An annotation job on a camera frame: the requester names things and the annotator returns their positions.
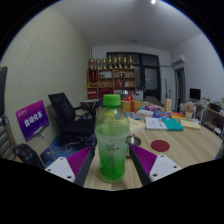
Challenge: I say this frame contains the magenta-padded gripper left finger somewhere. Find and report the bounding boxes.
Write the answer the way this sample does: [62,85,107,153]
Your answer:
[44,144,96,188]

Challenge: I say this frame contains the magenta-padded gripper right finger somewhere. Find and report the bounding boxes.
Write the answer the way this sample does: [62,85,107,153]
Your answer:
[129,143,184,187]

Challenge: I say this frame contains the green drink bottle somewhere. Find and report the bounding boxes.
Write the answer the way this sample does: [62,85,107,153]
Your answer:
[94,94,131,184]

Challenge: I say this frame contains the flat round red coaster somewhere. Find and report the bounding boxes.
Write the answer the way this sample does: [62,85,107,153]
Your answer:
[150,139,171,153]

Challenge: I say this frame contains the teal book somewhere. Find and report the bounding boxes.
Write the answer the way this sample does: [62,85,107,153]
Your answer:
[162,117,185,132]

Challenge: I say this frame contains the white book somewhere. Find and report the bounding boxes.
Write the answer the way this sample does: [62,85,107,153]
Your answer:
[144,116,168,131]

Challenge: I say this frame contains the pale yellow book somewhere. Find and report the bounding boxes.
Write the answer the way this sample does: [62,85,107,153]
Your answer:
[180,119,202,131]

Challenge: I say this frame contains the beige book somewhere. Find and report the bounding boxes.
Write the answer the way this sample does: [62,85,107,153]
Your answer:
[127,116,147,134]

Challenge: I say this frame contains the blue book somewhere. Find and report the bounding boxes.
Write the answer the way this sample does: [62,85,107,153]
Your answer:
[152,110,173,120]

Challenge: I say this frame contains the black office chair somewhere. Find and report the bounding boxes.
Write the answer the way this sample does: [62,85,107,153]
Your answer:
[48,92,98,146]

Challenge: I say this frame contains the orange book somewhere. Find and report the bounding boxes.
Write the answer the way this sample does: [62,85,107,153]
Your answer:
[169,111,187,120]

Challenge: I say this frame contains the purple sign board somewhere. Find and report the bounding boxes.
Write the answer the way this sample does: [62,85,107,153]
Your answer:
[15,99,50,142]

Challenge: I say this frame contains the pink box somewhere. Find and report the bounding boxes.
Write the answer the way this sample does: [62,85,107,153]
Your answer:
[144,104,163,113]

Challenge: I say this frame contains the tall orange box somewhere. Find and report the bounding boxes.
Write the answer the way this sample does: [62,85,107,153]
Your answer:
[163,97,173,113]

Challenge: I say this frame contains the pink flowers in white pot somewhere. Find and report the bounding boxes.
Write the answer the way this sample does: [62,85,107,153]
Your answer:
[184,101,197,121]

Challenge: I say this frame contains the grey armchair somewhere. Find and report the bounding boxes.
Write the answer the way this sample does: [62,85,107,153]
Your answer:
[144,95,164,108]

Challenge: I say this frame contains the yellow gift box red ribbon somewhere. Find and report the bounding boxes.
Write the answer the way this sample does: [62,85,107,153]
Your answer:
[120,95,144,114]

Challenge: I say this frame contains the small round side table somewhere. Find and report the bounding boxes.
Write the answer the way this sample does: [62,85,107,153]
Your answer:
[79,98,101,111]

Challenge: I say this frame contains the cluttered wooden side desk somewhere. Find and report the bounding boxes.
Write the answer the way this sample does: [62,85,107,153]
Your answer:
[201,99,224,134]

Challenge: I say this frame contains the computer monitor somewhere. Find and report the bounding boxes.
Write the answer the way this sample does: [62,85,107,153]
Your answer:
[189,87,202,102]

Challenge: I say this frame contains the dark glass door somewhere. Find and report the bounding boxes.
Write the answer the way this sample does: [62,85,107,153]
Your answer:
[106,52,162,101]

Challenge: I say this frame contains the wooden shelf unit with trophies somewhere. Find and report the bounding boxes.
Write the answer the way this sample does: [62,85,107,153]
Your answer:
[87,55,137,100]

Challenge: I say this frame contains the white air conditioner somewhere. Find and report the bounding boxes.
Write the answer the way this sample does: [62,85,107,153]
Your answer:
[171,54,186,68]

